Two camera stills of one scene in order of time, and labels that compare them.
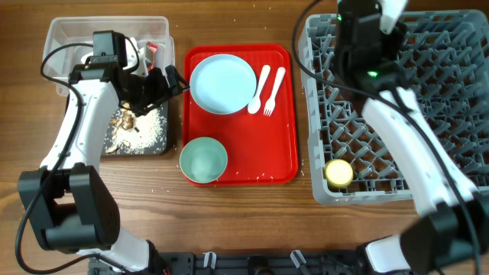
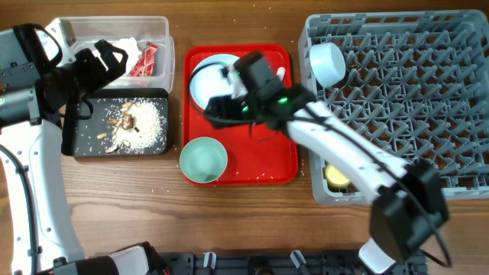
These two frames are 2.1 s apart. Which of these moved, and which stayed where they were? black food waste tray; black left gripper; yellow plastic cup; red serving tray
Moved: black left gripper
Stayed: black food waste tray; yellow plastic cup; red serving tray
